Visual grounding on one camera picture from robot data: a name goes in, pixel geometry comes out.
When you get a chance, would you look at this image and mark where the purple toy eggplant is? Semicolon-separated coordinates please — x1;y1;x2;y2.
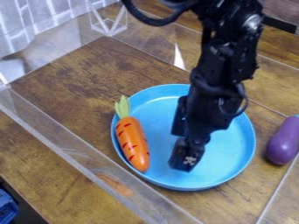
265;115;299;165

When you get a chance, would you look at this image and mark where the blue object at corner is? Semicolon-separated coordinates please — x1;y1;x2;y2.
0;189;18;224

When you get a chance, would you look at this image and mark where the clear acrylic enclosure wall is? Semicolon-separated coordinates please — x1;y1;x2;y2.
0;3;299;224

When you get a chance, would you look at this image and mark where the black braided cable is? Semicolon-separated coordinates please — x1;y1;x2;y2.
120;0;196;27

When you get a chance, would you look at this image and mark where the blue round tray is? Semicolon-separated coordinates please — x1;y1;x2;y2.
109;83;257;192

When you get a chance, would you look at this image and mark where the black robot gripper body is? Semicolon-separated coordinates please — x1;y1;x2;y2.
172;69;248;144

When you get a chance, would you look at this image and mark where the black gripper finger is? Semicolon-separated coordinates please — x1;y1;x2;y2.
168;137;211;172

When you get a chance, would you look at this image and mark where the orange toy carrot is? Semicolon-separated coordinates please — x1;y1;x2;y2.
115;95;149;172

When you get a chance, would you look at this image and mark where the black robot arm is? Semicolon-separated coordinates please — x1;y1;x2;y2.
164;0;263;172

